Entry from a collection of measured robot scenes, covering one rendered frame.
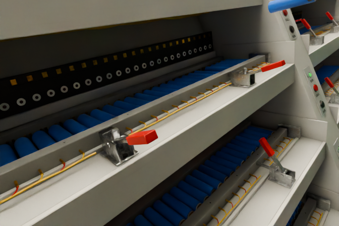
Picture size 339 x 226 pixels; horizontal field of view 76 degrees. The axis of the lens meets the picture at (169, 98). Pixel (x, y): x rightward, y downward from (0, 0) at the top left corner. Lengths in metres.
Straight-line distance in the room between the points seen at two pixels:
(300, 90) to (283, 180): 0.22
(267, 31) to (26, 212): 0.55
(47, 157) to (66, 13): 0.15
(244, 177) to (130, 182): 0.27
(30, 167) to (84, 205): 0.07
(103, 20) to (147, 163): 0.17
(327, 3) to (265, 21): 0.70
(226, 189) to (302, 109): 0.29
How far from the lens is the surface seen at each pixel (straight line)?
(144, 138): 0.18
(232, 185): 0.43
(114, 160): 0.24
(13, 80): 0.38
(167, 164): 0.27
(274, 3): 0.41
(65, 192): 0.23
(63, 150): 0.26
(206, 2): 0.41
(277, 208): 0.43
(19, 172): 0.26
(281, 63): 0.38
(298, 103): 0.60
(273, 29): 0.58
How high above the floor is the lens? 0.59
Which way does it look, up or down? 2 degrees down
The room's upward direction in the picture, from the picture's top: 23 degrees counter-clockwise
